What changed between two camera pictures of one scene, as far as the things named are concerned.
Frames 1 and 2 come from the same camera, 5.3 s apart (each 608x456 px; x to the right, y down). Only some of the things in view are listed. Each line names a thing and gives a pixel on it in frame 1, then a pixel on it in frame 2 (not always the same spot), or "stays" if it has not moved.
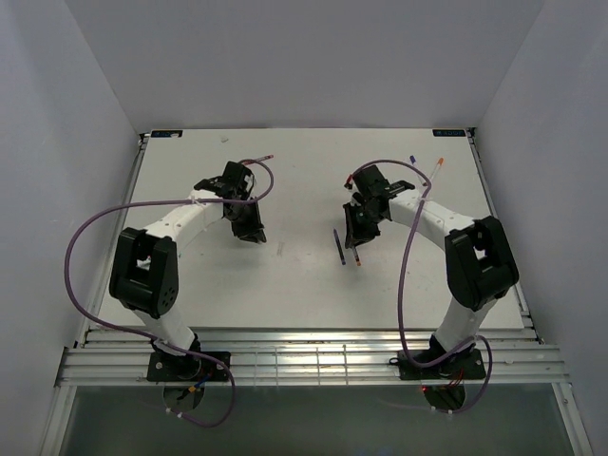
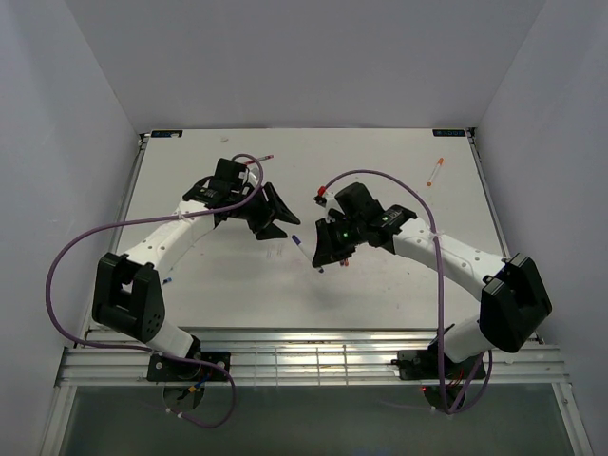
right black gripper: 355,235 to 327,251
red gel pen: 250,161 stays
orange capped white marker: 440,162 stays
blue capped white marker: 414,163 to 298,242
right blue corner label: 448,133 stays
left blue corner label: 165,134 stays
